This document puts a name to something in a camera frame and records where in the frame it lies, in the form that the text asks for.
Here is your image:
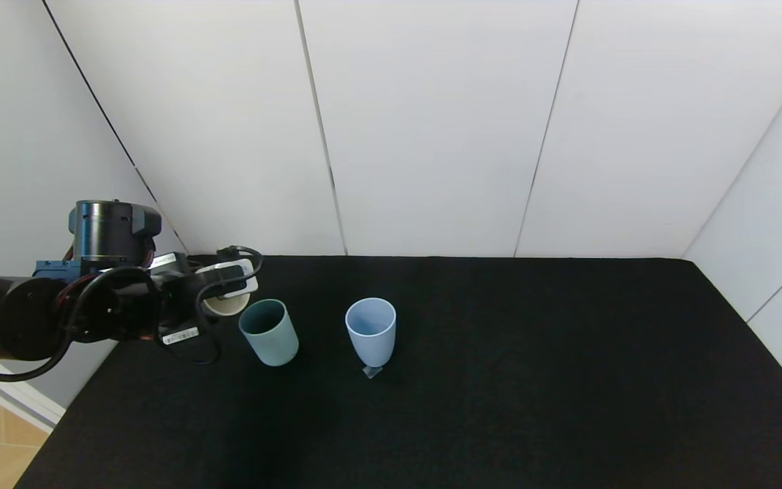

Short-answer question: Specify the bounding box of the teal plastic cup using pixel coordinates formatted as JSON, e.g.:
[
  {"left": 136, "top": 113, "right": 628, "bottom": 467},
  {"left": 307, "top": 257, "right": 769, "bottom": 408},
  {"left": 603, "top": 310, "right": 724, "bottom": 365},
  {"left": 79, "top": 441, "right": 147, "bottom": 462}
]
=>
[{"left": 238, "top": 299, "right": 299, "bottom": 367}]

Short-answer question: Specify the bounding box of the light blue plastic cup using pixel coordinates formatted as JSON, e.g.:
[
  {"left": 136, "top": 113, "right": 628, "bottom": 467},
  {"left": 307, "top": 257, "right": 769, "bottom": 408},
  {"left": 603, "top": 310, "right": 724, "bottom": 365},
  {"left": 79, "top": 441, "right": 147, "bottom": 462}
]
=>
[{"left": 345, "top": 297, "right": 397, "bottom": 369}]

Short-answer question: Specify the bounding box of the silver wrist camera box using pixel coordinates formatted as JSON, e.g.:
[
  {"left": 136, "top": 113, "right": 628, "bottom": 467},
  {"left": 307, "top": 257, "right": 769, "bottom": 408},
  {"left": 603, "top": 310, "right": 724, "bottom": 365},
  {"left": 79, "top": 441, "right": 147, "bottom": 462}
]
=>
[{"left": 195, "top": 258, "right": 260, "bottom": 299}]

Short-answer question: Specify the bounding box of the black camera cable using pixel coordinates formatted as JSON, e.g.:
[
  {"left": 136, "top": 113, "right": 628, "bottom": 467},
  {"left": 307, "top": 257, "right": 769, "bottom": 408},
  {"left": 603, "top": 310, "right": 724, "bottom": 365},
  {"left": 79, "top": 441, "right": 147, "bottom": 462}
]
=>
[{"left": 159, "top": 245, "right": 265, "bottom": 367}]

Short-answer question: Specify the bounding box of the cream plastic cup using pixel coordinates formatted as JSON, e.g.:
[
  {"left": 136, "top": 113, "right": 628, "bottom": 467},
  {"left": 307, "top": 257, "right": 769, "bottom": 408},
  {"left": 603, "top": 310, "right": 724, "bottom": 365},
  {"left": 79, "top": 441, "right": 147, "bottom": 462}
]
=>
[{"left": 202, "top": 291, "right": 251, "bottom": 318}]

